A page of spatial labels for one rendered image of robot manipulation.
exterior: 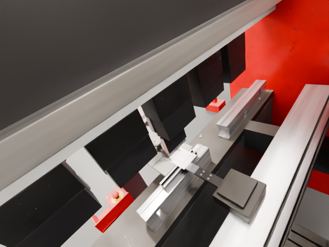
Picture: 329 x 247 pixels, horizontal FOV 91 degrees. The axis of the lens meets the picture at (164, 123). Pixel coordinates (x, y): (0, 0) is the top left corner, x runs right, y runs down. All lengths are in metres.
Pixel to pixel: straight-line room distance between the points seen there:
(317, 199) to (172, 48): 1.74
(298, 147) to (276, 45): 0.66
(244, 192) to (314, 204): 1.28
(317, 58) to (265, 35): 0.29
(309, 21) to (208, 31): 0.94
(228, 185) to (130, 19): 0.50
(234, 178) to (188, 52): 0.45
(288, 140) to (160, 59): 0.66
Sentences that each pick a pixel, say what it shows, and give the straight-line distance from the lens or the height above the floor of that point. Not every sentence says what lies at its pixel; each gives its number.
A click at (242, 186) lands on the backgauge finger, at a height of 1.03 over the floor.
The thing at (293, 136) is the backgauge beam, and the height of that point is 0.98.
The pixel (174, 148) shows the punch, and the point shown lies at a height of 1.11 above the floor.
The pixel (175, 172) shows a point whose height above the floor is 0.99.
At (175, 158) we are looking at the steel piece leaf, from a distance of 0.71.
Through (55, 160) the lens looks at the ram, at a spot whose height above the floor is 1.35.
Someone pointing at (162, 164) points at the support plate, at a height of 1.00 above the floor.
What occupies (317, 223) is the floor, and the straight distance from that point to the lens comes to 1.73.
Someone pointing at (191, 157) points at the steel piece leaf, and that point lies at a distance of 0.69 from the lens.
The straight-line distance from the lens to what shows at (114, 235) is 0.80.
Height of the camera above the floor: 1.51
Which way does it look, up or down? 33 degrees down
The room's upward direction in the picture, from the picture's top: 21 degrees counter-clockwise
